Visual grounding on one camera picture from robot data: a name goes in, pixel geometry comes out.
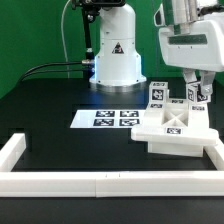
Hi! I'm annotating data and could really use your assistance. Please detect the white marker sheet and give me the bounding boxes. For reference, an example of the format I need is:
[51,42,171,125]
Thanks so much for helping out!
[70,109,144,128]

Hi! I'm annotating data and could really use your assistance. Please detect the white U-shaped boundary frame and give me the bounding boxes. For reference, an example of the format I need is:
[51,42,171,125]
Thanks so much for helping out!
[0,133,224,197]

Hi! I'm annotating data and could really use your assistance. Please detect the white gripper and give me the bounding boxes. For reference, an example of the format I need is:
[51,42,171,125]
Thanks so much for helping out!
[159,16,224,96]

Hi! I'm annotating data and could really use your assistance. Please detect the white chair seat block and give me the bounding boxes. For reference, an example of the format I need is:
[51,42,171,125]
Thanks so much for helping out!
[148,143,203,157]

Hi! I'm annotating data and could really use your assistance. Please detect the white long chair bar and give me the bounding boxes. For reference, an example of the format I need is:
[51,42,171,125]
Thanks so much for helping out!
[143,103,165,126]

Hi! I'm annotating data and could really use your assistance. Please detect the black cables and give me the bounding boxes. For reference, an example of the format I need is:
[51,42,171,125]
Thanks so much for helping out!
[19,59,93,83]

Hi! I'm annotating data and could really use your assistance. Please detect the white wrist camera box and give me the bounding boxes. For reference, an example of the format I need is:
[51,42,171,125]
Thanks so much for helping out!
[154,4,165,27]

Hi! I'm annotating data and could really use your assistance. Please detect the white tagged cube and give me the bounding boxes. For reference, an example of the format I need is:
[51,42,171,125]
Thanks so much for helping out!
[149,81,168,103]

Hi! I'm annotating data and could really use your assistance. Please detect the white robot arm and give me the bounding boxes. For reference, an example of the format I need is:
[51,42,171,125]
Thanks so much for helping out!
[90,0,224,96]

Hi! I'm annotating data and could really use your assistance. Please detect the white tagged cube nut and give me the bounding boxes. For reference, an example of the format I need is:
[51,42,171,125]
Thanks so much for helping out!
[186,82,211,104]

